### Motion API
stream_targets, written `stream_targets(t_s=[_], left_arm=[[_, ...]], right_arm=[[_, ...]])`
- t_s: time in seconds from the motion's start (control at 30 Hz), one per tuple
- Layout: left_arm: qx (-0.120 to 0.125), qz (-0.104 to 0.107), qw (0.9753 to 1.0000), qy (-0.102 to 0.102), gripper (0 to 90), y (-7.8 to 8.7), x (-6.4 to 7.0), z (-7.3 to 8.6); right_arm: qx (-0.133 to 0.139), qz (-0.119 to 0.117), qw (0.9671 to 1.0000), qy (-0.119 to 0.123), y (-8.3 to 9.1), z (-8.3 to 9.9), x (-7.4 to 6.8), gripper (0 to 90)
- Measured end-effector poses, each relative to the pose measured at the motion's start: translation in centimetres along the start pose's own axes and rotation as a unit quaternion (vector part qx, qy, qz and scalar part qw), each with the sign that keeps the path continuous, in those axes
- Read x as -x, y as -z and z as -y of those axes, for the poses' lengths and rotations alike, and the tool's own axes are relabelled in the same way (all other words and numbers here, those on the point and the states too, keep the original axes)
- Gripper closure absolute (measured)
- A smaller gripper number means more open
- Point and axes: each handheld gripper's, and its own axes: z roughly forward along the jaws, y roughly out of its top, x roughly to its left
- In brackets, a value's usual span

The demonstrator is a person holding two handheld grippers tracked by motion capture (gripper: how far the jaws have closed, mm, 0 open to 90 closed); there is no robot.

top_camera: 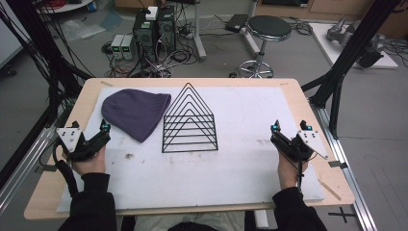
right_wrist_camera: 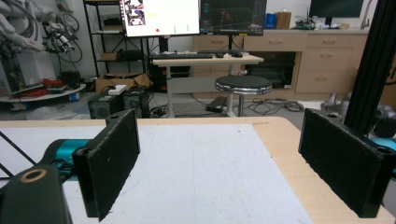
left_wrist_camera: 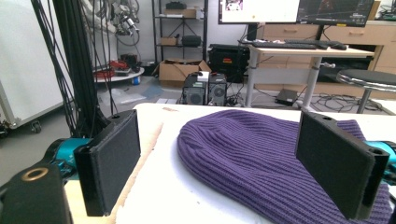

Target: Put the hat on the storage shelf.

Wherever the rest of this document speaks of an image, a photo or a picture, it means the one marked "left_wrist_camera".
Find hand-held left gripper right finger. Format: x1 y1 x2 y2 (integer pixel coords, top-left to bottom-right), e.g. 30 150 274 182
294 110 390 220

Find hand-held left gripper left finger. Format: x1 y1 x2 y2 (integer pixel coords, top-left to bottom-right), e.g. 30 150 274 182
73 108 142 217

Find purple knit beanie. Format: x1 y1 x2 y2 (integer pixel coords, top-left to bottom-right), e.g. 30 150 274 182
177 108 394 224

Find black flat box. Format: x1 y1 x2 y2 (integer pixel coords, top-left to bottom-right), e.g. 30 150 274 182
275 88 299 106

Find black round stool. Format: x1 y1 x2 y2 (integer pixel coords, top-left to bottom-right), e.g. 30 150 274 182
335 68 396 115

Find round white platform with clutter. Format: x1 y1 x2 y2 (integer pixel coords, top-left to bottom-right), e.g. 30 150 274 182
92 53 146 84

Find white standing desk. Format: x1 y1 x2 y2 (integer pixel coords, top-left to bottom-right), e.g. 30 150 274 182
245 43 375 112

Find black computer tower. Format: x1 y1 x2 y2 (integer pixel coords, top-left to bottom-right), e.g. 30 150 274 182
181 72 209 105

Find open cardboard box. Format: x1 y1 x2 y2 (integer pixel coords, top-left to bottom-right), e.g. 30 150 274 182
158 59 213 88

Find wooden drawer cabinet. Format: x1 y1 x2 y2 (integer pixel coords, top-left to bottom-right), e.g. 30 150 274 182
255 20 396 100

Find grey computer tower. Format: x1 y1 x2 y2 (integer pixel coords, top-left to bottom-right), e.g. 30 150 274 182
207 73 228 106

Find black keyboard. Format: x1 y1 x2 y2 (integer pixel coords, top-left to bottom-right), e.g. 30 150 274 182
251 40 318 50

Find white whiteboard on wheels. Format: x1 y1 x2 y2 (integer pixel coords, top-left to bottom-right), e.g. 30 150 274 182
0 0 75 130

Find black equipment case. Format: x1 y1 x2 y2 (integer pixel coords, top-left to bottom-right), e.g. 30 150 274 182
207 43 251 84

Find black metal shelf rack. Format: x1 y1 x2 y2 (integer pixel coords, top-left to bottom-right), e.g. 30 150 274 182
151 0 209 64

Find monitor with dark screen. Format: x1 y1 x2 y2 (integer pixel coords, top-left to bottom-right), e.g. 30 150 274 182
296 0 375 28

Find monitor with white screen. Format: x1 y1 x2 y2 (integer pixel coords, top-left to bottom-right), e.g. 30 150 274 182
218 0 302 25

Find black metal stand with cables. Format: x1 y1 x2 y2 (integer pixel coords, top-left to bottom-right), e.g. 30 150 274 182
31 0 120 139

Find white robot arm with cables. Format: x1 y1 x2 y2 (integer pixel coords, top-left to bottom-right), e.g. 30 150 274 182
81 0 141 38

